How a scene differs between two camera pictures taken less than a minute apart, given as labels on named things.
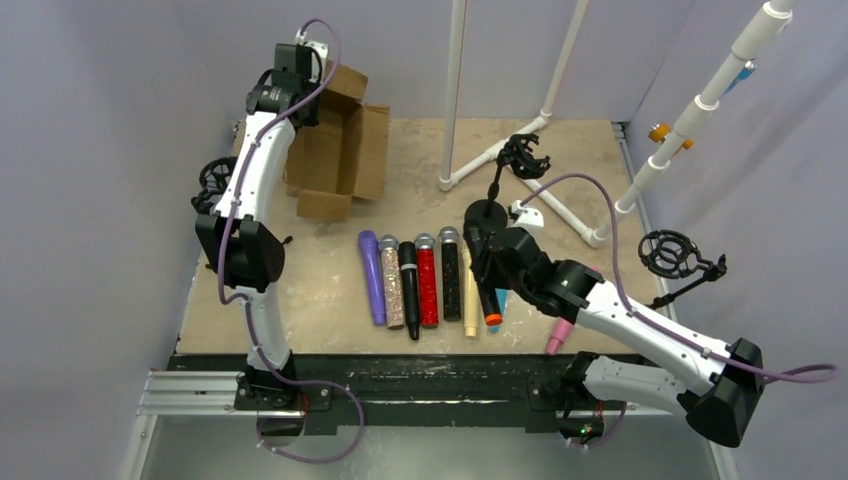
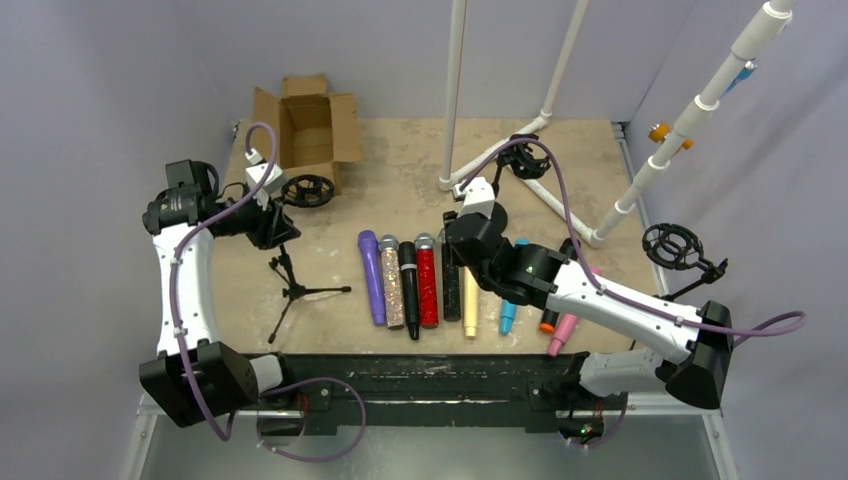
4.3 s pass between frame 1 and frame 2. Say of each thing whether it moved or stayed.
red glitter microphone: stayed
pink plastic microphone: stayed
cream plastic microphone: stayed
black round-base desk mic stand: stayed
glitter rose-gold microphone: stayed
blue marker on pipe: stayed
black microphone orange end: moved
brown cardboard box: moved
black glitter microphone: stayed
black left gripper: moved
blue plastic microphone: moved
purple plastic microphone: stayed
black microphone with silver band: stayed
